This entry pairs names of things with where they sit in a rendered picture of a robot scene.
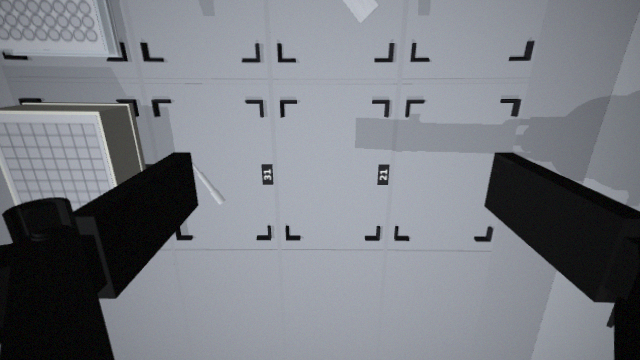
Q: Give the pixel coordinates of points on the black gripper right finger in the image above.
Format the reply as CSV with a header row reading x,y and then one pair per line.
x,y
591,239

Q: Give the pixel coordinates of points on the grey deck plate with bays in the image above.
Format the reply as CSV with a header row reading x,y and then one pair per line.
x,y
332,304

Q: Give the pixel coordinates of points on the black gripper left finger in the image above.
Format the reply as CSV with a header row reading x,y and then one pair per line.
x,y
52,311

